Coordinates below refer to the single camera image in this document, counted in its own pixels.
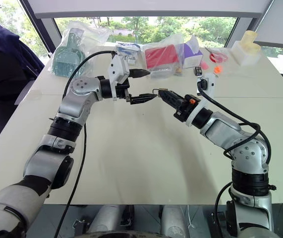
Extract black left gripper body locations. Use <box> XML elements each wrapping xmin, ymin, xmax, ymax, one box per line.
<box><xmin>111</xmin><ymin>80</ymin><xmax>132</xmax><ymax>103</ymax></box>

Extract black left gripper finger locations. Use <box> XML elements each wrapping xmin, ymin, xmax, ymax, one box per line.
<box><xmin>129</xmin><ymin>93</ymin><xmax>157</xmax><ymax>105</ymax></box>
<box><xmin>128</xmin><ymin>69</ymin><xmax>151</xmax><ymax>79</ymax></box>

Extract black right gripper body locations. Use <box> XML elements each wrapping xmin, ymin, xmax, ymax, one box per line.
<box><xmin>173</xmin><ymin>94</ymin><xmax>202</xmax><ymax>122</ymax></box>

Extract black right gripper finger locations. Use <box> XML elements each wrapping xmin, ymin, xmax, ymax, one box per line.
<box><xmin>158</xmin><ymin>90</ymin><xmax>184</xmax><ymax>103</ymax></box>
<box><xmin>160</xmin><ymin>95</ymin><xmax>183</xmax><ymax>111</ymax></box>

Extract blue white packet in bag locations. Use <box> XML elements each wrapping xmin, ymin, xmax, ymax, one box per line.
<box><xmin>113</xmin><ymin>41</ymin><xmax>142</xmax><ymax>66</ymax></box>

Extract red box in plastic bag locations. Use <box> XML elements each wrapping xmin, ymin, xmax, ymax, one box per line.
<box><xmin>141</xmin><ymin>33</ymin><xmax>185</xmax><ymax>80</ymax></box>

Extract purple white tissue box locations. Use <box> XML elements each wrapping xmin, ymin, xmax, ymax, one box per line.
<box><xmin>177</xmin><ymin>34</ymin><xmax>204</xmax><ymax>70</ymax></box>

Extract red scissors in bag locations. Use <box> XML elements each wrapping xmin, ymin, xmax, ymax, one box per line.
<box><xmin>204</xmin><ymin>46</ymin><xmax>230</xmax><ymax>63</ymax></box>

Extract teal scoop in plastic bag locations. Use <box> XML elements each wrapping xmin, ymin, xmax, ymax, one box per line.
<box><xmin>48</xmin><ymin>21</ymin><xmax>112</xmax><ymax>79</ymax></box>

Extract cream plastic bottle object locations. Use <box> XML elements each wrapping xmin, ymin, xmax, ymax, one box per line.
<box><xmin>231</xmin><ymin>30</ymin><xmax>262</xmax><ymax>67</ymax></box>

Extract silver robot leg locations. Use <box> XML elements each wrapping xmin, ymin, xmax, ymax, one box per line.
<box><xmin>160</xmin><ymin>205</ymin><xmax>190</xmax><ymax>238</ymax></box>
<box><xmin>88</xmin><ymin>205</ymin><xmax>122</xmax><ymax>234</ymax></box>

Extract dark blue jacket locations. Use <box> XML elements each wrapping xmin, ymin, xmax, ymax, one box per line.
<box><xmin>0</xmin><ymin>21</ymin><xmax>45</xmax><ymax>162</ymax></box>

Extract dark rounded robot torso edge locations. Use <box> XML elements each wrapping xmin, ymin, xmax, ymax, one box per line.
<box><xmin>73</xmin><ymin>229</ymin><xmax>161</xmax><ymax>238</ymax></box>

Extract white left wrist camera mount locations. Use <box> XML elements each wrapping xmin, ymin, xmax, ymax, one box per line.
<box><xmin>108</xmin><ymin>54</ymin><xmax>130</xmax><ymax>86</ymax></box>

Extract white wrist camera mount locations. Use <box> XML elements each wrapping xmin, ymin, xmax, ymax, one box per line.
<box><xmin>108</xmin><ymin>54</ymin><xmax>130</xmax><ymax>86</ymax></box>
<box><xmin>185</xmin><ymin>73</ymin><xmax>219</xmax><ymax>127</ymax></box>

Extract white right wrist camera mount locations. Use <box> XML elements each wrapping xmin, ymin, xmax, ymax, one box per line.
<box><xmin>185</xmin><ymin>73</ymin><xmax>219</xmax><ymax>127</ymax></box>

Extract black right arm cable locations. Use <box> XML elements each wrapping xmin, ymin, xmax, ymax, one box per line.
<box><xmin>197</xmin><ymin>78</ymin><xmax>273</xmax><ymax>225</ymax></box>

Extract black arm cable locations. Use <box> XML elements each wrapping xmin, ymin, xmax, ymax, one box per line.
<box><xmin>54</xmin><ymin>50</ymin><xmax>117</xmax><ymax>238</ymax></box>
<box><xmin>197</xmin><ymin>78</ymin><xmax>273</xmax><ymax>225</ymax></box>

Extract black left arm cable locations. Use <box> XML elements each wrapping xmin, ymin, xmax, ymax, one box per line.
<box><xmin>54</xmin><ymin>50</ymin><xmax>117</xmax><ymax>238</ymax></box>

